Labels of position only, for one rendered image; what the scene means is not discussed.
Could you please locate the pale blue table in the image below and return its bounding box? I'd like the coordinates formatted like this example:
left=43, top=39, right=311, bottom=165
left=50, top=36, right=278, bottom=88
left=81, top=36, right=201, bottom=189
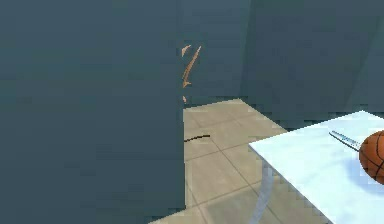
left=247, top=109, right=384, bottom=224

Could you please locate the orange basketball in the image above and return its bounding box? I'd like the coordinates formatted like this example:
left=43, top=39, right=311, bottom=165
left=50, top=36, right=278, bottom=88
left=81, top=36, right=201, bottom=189
left=358, top=130, right=384, bottom=185

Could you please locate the black thin cable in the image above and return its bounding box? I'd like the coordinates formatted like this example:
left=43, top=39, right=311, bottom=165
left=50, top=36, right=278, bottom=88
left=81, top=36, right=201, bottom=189
left=183, top=134, right=211, bottom=143

